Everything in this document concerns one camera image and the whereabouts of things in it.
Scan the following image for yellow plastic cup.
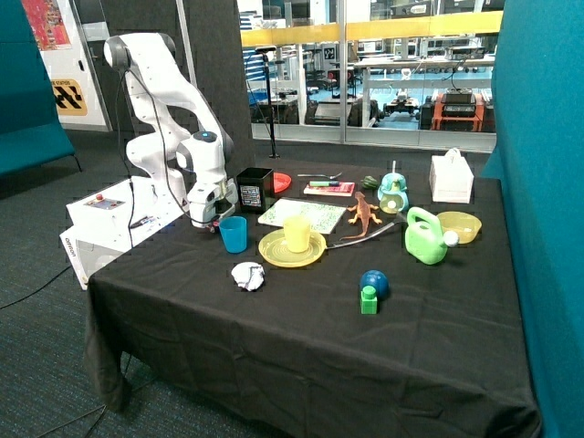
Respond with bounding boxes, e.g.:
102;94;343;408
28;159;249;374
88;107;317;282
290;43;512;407
283;215;311;254

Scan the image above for blue ball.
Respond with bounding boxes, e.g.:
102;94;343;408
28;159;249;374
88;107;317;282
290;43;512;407
360;269;390;300

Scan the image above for green highlighter blue cap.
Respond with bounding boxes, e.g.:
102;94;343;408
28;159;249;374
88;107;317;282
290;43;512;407
308;181;340;188

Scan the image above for blue plastic cup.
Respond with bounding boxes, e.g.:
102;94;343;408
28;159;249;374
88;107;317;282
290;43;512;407
219;216;247;254

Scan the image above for red plastic plate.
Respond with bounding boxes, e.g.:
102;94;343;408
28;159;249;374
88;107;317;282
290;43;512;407
273;172;292;193

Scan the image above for black square pen holder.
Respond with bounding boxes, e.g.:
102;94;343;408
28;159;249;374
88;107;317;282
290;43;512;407
236;167;276;214

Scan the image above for white robot control box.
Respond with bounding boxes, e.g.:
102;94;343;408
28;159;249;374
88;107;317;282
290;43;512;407
60;176;188;289

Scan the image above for orange toy lizard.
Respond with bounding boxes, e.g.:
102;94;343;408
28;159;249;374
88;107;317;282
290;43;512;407
347;191;382;237

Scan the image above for silver metal fork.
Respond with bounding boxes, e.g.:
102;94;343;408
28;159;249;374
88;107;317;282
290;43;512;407
297;172;343;181

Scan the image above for teal penguin toy bottle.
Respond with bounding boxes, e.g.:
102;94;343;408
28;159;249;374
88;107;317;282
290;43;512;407
378;162;409;214

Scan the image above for black tablecloth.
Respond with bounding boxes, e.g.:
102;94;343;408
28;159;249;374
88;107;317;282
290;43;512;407
84;178;543;437

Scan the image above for yellow plastic bowl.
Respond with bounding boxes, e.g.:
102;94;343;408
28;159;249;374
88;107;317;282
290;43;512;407
437;211;482;245

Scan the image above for green toy pepper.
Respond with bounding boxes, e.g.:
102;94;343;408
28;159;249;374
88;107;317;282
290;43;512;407
361;175;380;190

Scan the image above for black marker pen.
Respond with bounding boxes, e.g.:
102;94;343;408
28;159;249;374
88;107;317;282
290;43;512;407
129;216;157;230

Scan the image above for green toy block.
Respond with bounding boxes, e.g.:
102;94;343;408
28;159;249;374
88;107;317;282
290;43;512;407
360;285;378;315

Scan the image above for silver metal knife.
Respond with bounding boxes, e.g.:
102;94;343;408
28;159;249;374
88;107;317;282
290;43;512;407
327;221;397;250

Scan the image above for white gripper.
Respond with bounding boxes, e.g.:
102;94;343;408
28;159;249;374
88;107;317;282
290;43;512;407
187;180;238;232

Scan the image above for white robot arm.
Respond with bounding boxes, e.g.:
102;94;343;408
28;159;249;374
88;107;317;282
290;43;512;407
104;33;238;229

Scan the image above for yellow plastic plate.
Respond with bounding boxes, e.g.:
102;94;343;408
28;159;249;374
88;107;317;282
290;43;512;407
258;229;327;268

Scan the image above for crumpled white paper ball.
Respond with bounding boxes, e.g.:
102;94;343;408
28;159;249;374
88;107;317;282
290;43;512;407
231;262;265;291

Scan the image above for teal sofa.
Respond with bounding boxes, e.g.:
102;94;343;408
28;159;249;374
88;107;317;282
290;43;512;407
0;0;76;176

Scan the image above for red kids book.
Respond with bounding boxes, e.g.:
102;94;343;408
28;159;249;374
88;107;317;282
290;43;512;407
303;182;355;197

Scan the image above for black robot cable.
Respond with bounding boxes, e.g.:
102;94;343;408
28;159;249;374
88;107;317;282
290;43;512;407
116;68;206;250

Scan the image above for green toy watering can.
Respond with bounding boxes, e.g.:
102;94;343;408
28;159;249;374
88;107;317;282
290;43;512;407
404;207;459;265

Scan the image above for white paper box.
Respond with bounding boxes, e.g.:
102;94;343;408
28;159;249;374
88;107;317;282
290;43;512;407
429;148;474;203

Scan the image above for teal partition wall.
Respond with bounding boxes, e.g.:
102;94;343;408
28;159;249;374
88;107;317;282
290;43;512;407
484;1;583;437

